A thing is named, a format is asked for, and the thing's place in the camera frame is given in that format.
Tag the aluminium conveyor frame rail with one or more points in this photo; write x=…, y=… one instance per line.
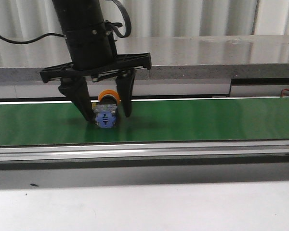
x=86, y=151

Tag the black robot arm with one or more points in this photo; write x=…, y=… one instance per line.
x=79, y=14

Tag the yellow push button switch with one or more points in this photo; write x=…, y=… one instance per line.
x=106, y=109

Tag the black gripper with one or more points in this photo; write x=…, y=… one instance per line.
x=93, y=52

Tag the green conveyor belt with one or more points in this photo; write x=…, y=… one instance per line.
x=24, y=124

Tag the grey granite counter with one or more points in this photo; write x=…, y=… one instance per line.
x=172, y=58

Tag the white pleated curtain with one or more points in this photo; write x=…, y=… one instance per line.
x=26, y=19

